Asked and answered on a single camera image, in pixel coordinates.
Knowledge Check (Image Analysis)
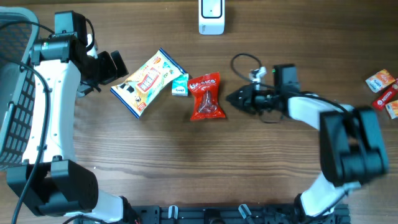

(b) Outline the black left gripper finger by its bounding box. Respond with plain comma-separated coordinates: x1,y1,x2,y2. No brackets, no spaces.
111,50,129,78
98,51,117,85

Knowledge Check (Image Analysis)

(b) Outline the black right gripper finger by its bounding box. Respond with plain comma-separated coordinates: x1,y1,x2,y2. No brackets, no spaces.
226,95,254,113
226,85,255,100

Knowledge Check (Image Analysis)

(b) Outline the blue yellow snack bag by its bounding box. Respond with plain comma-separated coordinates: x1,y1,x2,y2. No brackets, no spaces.
111,48,186,118

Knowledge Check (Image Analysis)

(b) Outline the red candy bag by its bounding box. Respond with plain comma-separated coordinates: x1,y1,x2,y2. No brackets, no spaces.
187,72,226,121

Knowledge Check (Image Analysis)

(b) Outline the small teal box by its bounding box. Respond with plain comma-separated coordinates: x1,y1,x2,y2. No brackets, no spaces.
172,73,189,96

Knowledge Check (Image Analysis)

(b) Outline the small orange box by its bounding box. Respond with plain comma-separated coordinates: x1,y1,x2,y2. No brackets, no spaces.
365,69,396,93
386,100,398,119

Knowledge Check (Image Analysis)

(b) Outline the red chocolate wafer bar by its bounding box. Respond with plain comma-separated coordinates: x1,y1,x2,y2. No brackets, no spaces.
372,80,398,110

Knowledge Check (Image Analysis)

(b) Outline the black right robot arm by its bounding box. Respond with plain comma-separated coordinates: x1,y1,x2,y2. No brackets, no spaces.
226,64,389,223

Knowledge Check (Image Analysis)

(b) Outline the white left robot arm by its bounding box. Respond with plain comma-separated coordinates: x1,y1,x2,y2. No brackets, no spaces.
6,11,141,223

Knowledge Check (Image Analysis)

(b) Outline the white barcode scanner box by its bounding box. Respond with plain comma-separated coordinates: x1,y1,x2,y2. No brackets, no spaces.
198,0,225,35

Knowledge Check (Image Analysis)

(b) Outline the grey plastic shopping basket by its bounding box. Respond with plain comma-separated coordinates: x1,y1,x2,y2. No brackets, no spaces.
1,6,39,171

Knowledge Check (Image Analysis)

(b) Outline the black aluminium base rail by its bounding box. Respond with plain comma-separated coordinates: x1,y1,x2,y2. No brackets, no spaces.
73,202,351,224

